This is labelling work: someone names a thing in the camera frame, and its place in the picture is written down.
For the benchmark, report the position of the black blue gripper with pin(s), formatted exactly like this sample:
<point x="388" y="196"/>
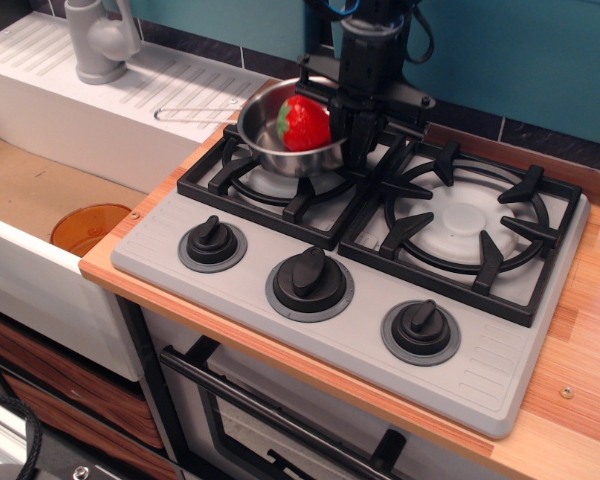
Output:
<point x="365" y="89"/>

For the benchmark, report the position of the red plastic toy strawberry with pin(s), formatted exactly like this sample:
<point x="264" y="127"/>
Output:
<point x="302" y="124"/>

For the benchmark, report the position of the small steel saucepan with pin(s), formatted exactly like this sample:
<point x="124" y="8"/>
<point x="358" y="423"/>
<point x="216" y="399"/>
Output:
<point x="255" y="126"/>

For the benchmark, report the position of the black middle stove knob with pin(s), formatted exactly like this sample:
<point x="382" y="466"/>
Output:
<point x="309" y="287"/>

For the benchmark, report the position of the black stove knob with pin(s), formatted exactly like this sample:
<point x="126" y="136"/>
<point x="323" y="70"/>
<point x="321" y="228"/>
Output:
<point x="421" y="333"/>
<point x="212" y="246"/>
<point x="309" y="287"/>

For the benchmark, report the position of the black left stove knob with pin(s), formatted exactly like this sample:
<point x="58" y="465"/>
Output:
<point x="212" y="246"/>

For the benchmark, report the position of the black right stove knob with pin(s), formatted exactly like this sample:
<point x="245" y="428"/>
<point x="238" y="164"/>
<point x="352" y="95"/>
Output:
<point x="421" y="333"/>

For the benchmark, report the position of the grey toy stove top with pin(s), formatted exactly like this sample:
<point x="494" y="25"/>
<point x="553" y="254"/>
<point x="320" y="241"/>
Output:
<point x="482" y="386"/>

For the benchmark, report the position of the black left burner grate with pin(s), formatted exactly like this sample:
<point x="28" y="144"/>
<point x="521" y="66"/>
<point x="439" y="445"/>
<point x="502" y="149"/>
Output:
<point x="316" y="210"/>

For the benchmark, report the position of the black burner grate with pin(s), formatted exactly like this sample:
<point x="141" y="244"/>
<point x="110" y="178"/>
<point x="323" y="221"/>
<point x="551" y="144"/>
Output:
<point x="316" y="210"/>
<point x="470" y="229"/>

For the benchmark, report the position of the black right burner grate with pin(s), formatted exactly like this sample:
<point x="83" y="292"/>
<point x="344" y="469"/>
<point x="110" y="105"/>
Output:
<point x="470" y="229"/>

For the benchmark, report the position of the grey toy faucet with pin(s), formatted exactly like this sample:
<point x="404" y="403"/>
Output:
<point x="101" y="45"/>

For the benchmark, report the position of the white toy sink unit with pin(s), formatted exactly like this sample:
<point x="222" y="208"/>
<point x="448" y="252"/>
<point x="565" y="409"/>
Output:
<point x="65" y="145"/>

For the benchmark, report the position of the toy oven door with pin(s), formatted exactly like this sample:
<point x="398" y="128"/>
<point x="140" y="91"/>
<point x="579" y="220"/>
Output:
<point x="265" y="424"/>

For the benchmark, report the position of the wood grain drawer front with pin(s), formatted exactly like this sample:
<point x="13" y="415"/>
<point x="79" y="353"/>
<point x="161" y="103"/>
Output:
<point x="81" y="399"/>

